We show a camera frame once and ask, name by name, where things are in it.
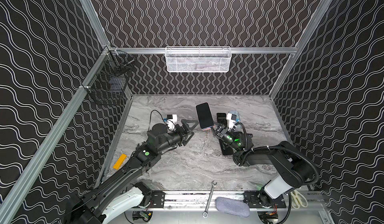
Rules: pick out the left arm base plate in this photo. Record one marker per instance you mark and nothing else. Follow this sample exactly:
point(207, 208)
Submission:
point(154, 199)

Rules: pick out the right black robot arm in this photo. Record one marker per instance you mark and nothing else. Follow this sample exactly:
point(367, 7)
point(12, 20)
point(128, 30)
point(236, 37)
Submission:
point(293, 167)

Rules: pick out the yellow block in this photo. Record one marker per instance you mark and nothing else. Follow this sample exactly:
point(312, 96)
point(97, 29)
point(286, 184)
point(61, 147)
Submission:
point(120, 161)

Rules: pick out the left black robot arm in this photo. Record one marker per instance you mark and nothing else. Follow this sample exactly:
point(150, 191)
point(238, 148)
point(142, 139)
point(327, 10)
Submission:
point(91, 207)

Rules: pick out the black phone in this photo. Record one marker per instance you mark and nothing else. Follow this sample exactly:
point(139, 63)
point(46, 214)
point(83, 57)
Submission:
point(226, 151)
point(204, 116)

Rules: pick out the grey cloth pad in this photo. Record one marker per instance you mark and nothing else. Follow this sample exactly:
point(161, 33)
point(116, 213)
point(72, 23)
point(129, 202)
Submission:
point(232, 207)

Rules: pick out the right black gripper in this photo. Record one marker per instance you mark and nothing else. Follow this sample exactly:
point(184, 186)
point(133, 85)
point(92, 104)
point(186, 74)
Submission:
point(220, 131)

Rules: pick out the pale blue phone case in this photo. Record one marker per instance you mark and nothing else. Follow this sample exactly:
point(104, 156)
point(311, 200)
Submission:
point(236, 113)

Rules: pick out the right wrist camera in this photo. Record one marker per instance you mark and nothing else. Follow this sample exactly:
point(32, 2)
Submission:
point(231, 119)

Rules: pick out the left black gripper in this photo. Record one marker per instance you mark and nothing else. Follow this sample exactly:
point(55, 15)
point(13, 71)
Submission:
point(183, 135)

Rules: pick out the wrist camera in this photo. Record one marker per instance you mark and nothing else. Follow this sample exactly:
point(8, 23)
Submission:
point(171, 121)
point(231, 119)

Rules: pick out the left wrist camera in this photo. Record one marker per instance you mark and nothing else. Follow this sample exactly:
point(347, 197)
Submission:
point(171, 121)

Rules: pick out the silver wrench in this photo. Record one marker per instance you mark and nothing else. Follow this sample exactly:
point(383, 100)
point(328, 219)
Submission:
point(205, 213)

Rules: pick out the white wire basket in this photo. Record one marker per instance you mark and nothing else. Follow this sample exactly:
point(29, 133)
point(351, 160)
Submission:
point(198, 59)

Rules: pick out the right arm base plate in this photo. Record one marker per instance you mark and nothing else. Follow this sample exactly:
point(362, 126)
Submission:
point(260, 200)

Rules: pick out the black wire basket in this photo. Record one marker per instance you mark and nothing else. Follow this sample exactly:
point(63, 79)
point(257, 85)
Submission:
point(108, 86)

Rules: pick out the white scissors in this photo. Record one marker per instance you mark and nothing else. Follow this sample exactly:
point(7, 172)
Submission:
point(298, 200)

